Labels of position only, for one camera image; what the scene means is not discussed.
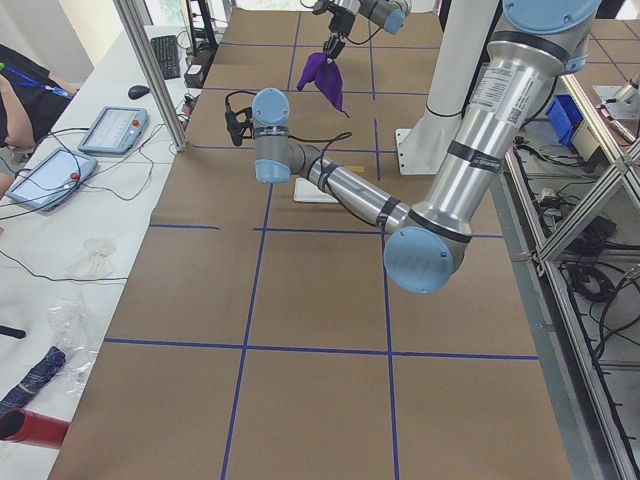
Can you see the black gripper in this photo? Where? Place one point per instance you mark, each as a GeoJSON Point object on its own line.
{"type": "Point", "coordinates": [335, 26]}

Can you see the purple towel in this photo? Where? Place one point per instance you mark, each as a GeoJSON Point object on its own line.
{"type": "Point", "coordinates": [325, 74]}

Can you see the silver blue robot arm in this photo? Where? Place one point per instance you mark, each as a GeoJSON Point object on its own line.
{"type": "Point", "coordinates": [388, 15]}
{"type": "Point", "coordinates": [494, 58]}

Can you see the wooden rack rod outer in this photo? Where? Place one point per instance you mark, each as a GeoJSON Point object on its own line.
{"type": "Point", "coordinates": [356, 169]}

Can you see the white towel rack base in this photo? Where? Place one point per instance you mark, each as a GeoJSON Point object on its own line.
{"type": "Point", "coordinates": [306, 192]}

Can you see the black computer box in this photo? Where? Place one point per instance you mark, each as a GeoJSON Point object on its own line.
{"type": "Point", "coordinates": [194, 76]}

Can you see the black keyboard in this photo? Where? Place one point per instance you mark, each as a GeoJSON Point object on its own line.
{"type": "Point", "coordinates": [166, 51]}

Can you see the black computer mouse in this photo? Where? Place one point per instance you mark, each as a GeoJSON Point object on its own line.
{"type": "Point", "coordinates": [136, 92]}

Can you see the blue plastic bin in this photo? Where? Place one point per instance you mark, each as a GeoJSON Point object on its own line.
{"type": "Point", "coordinates": [565, 117]}

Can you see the blue teach pendant far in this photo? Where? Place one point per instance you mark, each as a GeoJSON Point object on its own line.
{"type": "Point", "coordinates": [115, 131]}

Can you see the blue teach pendant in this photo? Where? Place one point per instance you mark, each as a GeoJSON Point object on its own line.
{"type": "Point", "coordinates": [115, 131]}
{"type": "Point", "coordinates": [51, 182]}

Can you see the person in black shirt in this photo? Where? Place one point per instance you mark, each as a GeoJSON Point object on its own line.
{"type": "Point", "coordinates": [32, 100]}

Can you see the blue teach pendant near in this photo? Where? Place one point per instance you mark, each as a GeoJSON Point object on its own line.
{"type": "Point", "coordinates": [51, 182]}

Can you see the white crumpled cloth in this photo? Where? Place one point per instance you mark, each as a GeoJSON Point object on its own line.
{"type": "Point", "coordinates": [94, 261]}

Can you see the clear plastic bag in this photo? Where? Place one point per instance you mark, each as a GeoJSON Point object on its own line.
{"type": "Point", "coordinates": [77, 340]}

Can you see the dark blue folded umbrella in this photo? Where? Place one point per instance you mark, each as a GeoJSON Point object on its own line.
{"type": "Point", "coordinates": [34, 381]}

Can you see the red cylinder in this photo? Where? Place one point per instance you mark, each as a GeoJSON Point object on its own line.
{"type": "Point", "coordinates": [34, 429]}

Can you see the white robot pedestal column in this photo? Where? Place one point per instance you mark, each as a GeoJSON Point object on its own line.
{"type": "Point", "coordinates": [466, 26]}

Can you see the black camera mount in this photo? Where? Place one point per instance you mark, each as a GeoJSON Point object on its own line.
{"type": "Point", "coordinates": [239, 124]}

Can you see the white pedestal base plate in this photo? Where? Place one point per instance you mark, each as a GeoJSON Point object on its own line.
{"type": "Point", "coordinates": [421, 151]}

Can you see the aluminium frame post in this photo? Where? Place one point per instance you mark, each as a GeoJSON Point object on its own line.
{"type": "Point", "coordinates": [133, 25]}

